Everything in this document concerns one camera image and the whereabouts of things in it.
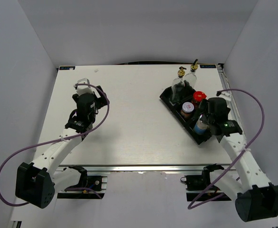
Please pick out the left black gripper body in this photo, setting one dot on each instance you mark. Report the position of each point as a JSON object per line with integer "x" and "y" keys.
{"x": 101, "y": 101}

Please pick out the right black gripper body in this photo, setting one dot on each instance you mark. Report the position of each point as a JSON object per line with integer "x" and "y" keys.
{"x": 206, "y": 117}

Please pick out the blue-label silver-lid shaker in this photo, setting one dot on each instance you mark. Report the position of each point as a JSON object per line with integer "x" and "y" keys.
{"x": 200, "y": 127}

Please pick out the red-lid dark sauce jar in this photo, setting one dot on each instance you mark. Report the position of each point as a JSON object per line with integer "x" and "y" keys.
{"x": 197, "y": 98}

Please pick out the small white-lid sauce jar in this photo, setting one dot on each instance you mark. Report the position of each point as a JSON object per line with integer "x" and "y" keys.
{"x": 187, "y": 110}

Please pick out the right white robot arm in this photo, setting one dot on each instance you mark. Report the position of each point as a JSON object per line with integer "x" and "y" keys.
{"x": 254, "y": 195}

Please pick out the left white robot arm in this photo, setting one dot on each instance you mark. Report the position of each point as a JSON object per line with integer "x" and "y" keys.
{"x": 38, "y": 182}

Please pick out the black plastic organizer tray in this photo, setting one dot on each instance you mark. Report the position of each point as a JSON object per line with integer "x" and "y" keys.
{"x": 187, "y": 123}

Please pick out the blue table logo sticker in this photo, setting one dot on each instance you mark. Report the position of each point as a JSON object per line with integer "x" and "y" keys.
{"x": 67, "y": 68}

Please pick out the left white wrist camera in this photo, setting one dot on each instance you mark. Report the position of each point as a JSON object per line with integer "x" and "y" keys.
{"x": 82, "y": 87}

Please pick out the aluminium table frame rail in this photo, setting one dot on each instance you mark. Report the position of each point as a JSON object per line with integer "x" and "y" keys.
{"x": 137, "y": 132}

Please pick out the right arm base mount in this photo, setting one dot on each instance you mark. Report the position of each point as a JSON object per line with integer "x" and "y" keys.
{"x": 197, "y": 183}

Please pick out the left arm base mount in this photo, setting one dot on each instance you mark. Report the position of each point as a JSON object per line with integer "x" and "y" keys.
{"x": 89, "y": 186}

